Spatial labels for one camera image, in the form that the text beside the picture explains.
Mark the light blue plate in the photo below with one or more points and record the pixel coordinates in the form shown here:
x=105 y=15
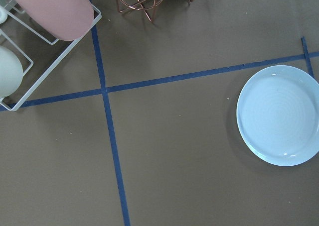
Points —
x=278 y=115

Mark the pink cup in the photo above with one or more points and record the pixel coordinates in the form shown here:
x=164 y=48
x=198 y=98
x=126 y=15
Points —
x=65 y=19

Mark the pale green cup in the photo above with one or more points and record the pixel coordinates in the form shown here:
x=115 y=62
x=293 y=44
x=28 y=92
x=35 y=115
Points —
x=11 y=72

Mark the white wire cup rack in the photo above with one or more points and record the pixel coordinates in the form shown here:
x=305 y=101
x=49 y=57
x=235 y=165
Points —
x=23 y=102

